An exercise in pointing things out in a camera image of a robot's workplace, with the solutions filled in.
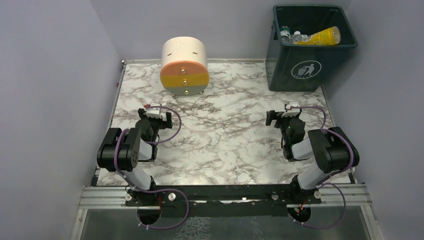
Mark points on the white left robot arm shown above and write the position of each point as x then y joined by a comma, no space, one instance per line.
121,150

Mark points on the clear bottle green cap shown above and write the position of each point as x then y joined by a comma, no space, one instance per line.
285,34

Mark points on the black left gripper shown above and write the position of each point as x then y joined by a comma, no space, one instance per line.
163,120

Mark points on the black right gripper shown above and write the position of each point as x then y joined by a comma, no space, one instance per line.
276,118

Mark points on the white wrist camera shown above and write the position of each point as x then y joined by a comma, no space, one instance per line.
291,109
153,111

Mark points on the round pastel drawer cabinet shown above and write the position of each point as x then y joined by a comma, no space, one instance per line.
184,66

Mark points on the yellow drink bottle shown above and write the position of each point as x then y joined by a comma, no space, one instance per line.
327,37

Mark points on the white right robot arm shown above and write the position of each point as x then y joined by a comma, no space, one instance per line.
331,149

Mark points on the dark green trash bin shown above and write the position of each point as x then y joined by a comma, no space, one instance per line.
303,68

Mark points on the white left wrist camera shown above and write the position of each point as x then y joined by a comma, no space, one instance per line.
153,111

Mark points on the crushed clear bottle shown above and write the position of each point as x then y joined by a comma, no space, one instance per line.
297,37

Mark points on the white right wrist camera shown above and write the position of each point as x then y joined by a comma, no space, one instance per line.
291,109

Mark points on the black front mounting rail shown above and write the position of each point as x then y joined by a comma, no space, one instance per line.
220,200

